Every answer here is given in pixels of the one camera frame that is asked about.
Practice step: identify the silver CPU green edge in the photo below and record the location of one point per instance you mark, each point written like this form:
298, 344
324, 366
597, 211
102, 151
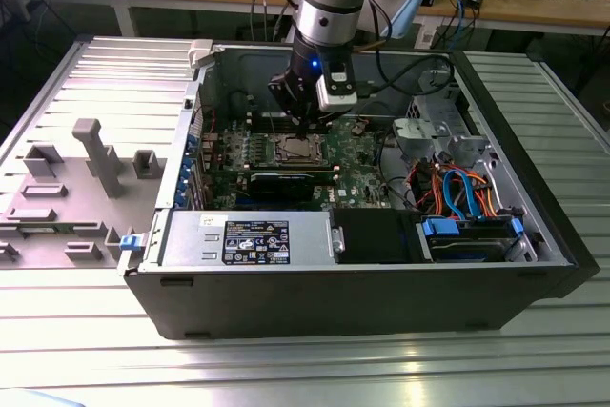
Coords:
295, 147

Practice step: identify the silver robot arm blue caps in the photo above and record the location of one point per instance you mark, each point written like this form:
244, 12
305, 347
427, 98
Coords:
329, 6

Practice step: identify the round coin cell battery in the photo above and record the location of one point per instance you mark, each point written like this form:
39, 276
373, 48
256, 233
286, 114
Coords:
359, 129

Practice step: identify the black graphics card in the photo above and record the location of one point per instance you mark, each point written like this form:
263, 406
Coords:
281, 186

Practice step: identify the green motherboard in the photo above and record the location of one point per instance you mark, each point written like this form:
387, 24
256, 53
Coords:
362, 173

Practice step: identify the pale grey case latch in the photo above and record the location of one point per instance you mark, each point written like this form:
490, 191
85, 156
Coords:
200, 54

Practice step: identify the silver metal drive cage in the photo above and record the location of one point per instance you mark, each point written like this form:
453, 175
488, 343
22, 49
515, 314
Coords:
419, 135

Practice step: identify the grey power supply unit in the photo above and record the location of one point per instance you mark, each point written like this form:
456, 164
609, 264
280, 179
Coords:
190, 235

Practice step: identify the small black adapter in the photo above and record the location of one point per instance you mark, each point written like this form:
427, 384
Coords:
474, 0

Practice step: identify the black PC case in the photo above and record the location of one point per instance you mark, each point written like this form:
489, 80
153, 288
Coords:
333, 302

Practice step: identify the blue case latch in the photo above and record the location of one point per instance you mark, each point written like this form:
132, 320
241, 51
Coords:
131, 242

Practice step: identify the hard disk in blue carrier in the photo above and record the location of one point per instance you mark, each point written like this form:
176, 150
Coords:
469, 250

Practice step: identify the grey parts rack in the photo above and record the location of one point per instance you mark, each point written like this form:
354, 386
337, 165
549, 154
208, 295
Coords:
67, 207

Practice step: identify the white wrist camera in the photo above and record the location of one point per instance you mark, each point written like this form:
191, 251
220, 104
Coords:
336, 97

